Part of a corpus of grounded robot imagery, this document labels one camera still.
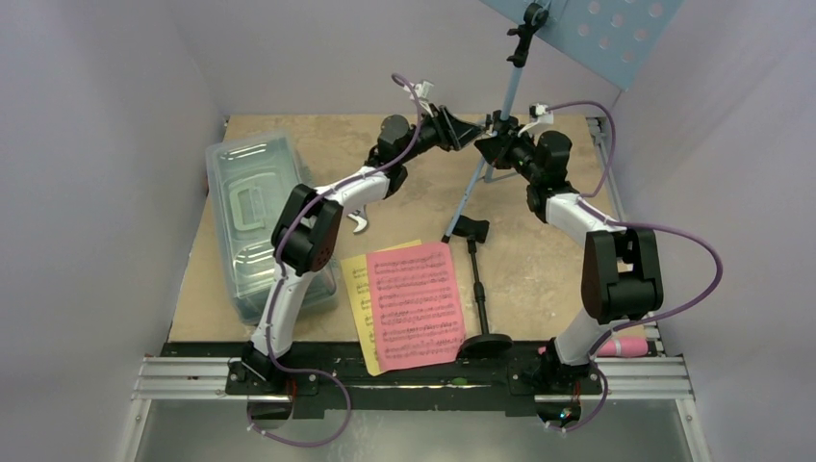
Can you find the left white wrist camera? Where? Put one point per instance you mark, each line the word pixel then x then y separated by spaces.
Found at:
pixel 422 89

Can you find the clear plastic storage box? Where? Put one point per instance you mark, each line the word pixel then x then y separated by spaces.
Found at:
pixel 250 180

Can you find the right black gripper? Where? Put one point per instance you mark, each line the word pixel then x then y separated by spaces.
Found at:
pixel 505 150

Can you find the black microphone stand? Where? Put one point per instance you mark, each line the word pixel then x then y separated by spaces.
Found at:
pixel 485 343

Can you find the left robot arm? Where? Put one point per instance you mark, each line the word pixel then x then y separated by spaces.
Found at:
pixel 305 236

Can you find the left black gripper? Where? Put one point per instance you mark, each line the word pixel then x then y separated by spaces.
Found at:
pixel 451 134

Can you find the pink sheet music page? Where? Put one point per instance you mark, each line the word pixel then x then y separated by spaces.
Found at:
pixel 416 307

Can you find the yellow sheet music page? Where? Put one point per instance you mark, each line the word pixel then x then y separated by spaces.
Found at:
pixel 355 276

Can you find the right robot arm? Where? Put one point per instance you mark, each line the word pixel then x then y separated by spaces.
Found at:
pixel 621 279

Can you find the red handled adjustable wrench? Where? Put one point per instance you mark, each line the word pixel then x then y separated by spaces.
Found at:
pixel 360 220

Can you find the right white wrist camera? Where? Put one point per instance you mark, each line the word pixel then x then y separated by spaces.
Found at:
pixel 540 116

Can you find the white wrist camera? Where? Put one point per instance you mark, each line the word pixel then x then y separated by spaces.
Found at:
pixel 540 116
pixel 422 89

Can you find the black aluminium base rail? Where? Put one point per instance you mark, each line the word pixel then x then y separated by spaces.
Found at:
pixel 336 378

